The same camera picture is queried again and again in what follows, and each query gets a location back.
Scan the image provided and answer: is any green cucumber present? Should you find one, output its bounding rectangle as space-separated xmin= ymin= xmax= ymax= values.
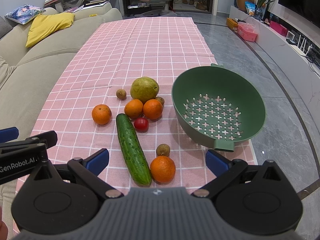
xmin=116 ymin=113 xmax=152 ymax=186

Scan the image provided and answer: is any orange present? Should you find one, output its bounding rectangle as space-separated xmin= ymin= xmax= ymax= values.
xmin=92 ymin=104 xmax=112 ymax=125
xmin=143 ymin=99 xmax=163 ymax=120
xmin=124 ymin=99 xmax=143 ymax=119
xmin=150 ymin=155 xmax=176 ymax=184

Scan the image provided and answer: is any red cherry tomato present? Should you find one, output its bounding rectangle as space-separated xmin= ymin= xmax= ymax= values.
xmin=133 ymin=117 xmax=149 ymax=132

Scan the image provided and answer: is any green colander bowl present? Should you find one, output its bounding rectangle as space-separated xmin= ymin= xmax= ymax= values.
xmin=171 ymin=64 xmax=266 ymax=152

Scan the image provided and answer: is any large green pear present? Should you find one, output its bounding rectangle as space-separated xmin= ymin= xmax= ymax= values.
xmin=130 ymin=76 xmax=159 ymax=103

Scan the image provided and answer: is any beige sofa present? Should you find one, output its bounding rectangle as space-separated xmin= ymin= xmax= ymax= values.
xmin=0 ymin=2 xmax=123 ymax=233

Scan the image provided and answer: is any pink checkered tablecloth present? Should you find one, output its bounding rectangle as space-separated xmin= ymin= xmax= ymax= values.
xmin=12 ymin=16 xmax=258 ymax=234

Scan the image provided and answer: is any yellow cushion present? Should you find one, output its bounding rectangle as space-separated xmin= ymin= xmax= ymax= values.
xmin=25 ymin=12 xmax=75 ymax=48

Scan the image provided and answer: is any blue patterned cushion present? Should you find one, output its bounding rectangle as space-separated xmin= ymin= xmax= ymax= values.
xmin=4 ymin=4 xmax=45 ymax=25

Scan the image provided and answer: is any white tv console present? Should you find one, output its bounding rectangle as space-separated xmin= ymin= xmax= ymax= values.
xmin=229 ymin=6 xmax=319 ymax=116

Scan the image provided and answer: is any pink storage box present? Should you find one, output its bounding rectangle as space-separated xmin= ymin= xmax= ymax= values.
xmin=237 ymin=22 xmax=258 ymax=42

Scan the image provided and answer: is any white wifi router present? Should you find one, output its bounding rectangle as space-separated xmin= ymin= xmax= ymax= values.
xmin=286 ymin=31 xmax=312 ymax=56

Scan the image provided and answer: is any yellow box on floor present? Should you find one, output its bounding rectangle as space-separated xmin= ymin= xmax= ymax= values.
xmin=226 ymin=18 xmax=238 ymax=32

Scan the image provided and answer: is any magenta box on console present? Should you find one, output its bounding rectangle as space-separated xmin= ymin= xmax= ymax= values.
xmin=270 ymin=21 xmax=288 ymax=36

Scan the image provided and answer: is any blue snack bag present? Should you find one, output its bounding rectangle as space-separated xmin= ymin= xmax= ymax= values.
xmin=245 ymin=1 xmax=255 ymax=16

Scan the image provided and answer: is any green potted plant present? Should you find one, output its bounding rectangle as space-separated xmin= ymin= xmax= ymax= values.
xmin=254 ymin=0 xmax=274 ymax=20

